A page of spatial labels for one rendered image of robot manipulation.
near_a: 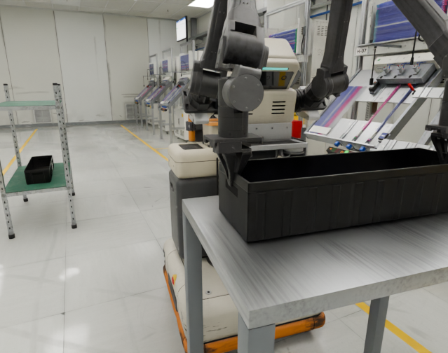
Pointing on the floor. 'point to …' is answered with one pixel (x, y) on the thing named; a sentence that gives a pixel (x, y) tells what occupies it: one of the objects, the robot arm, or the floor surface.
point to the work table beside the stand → (312, 270)
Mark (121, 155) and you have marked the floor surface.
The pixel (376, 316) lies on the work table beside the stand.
